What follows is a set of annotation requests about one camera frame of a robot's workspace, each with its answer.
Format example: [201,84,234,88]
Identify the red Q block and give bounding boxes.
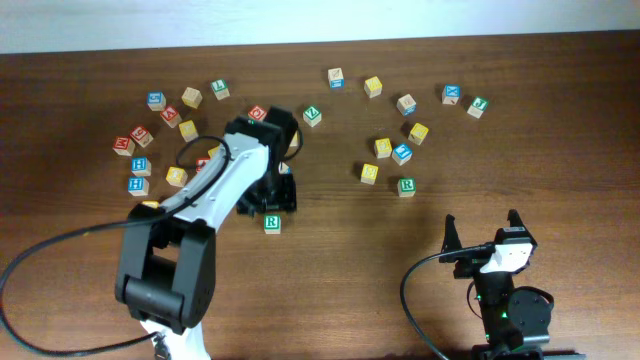
[248,105,267,121]

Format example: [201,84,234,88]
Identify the red a block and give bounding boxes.
[160,105,183,128]
[196,158,209,172]

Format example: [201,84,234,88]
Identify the green Z block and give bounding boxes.
[303,106,322,127]

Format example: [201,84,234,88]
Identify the blue picture block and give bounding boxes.
[392,143,413,166]

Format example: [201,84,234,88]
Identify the plain blue-sided block top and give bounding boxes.
[328,68,344,89]

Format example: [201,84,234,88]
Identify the yellow O block upper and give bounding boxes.
[165,166,188,188]

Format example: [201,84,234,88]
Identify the green r block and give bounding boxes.
[397,178,417,197]
[263,214,282,234]

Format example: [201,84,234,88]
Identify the plain blue-sided block right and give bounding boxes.
[396,94,417,116]

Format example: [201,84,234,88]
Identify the yellow O block lower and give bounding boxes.
[141,201,159,208]

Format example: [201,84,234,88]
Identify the plain blue-sided block centre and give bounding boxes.
[279,162,291,174]

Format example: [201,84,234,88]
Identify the red 9 block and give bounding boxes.
[130,126,153,148]

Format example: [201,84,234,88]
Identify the yellow S block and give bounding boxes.
[360,163,379,185]
[289,131,299,147]

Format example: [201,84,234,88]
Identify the green L block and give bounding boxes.
[210,79,230,100]

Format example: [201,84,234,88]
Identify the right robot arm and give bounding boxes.
[441,209,554,359]

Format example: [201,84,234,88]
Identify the red M block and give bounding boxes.
[112,136,135,156]

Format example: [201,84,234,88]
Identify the plain blue-sided block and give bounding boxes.
[396,94,417,116]
[328,68,344,89]
[279,162,291,174]

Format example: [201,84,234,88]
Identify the yellow block left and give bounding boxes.
[179,120,199,142]

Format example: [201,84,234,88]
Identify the yellow o block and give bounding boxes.
[165,166,188,188]
[141,201,159,208]

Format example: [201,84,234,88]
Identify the plain yellow-sided block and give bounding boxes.
[181,87,203,109]

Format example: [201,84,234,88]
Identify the red A block upper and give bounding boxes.
[160,105,183,128]

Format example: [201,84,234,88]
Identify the blue h block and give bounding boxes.
[131,157,152,177]
[127,177,149,196]

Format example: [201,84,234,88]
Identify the blue H block upper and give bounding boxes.
[131,157,152,177]

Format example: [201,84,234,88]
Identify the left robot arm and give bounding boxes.
[115,107,299,359]

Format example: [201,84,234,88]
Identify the yellow block middle right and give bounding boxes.
[374,138,393,159]

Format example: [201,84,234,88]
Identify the blue 5 block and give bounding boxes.
[146,91,166,112]

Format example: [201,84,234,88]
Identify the yellow block top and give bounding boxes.
[364,76,383,98]

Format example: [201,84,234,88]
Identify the green J block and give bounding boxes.
[467,97,489,119]

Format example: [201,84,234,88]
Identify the blue X block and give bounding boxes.
[442,84,461,105]

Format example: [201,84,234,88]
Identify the blue H block lower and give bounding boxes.
[127,177,149,196]

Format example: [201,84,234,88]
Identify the red A block lower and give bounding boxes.
[196,158,209,172]

